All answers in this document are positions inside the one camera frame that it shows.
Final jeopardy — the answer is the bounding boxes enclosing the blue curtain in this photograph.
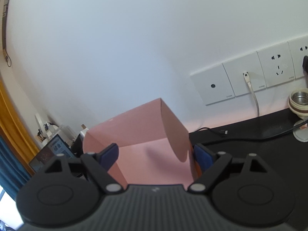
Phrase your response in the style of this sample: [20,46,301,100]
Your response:
[0,125,34,194]

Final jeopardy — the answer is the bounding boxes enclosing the small screen device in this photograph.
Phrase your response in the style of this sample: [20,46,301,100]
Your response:
[29,134,78,174]

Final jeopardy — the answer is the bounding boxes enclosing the white network wall plate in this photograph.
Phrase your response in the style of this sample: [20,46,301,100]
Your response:
[223,52,267,97]

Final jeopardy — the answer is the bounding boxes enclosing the black power plug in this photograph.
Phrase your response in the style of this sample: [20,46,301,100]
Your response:
[302,55,308,87]

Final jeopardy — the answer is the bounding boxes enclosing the thick black power cable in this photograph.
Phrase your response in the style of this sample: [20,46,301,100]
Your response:
[202,120,308,148]

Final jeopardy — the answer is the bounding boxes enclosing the round grey metal disc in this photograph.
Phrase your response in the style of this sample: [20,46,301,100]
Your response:
[293,120,308,142]

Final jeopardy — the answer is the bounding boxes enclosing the white wall socket strip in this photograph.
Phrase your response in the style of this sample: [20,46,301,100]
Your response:
[190,64,235,106]

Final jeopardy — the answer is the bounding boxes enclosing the cream collapsible cup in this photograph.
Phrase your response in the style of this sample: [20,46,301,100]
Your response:
[289,87,308,121]

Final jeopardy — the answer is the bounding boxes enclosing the white air conditioner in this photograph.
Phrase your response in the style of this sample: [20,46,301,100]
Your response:
[0,0,11,51]

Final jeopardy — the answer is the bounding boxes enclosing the white power socket plate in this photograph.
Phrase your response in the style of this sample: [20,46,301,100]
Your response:
[288,35,308,79]
[256,41,296,88]

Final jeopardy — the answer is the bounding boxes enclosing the black desktop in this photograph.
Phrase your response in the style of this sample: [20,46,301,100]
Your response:
[188,108,308,231]

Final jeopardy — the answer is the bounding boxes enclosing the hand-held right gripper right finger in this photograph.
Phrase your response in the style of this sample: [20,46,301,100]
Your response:
[187,144,268,194]

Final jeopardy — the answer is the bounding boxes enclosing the pink cardboard box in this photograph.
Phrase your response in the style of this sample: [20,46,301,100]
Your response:
[82,98,201,190]

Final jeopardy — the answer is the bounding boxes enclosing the orange curtain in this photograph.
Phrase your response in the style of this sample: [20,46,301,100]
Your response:
[0,77,40,176]

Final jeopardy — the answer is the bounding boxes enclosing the white curved stand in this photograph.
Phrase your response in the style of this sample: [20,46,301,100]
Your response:
[35,113,49,136]

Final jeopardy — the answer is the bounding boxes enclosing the black usb cable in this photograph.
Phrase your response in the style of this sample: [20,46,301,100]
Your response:
[191,127,228,137]

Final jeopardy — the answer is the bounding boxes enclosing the white network cable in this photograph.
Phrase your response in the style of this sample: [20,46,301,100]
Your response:
[243,72,260,118]

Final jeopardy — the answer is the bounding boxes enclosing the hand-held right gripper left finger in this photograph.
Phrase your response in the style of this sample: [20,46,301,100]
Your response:
[44,144,128,194]

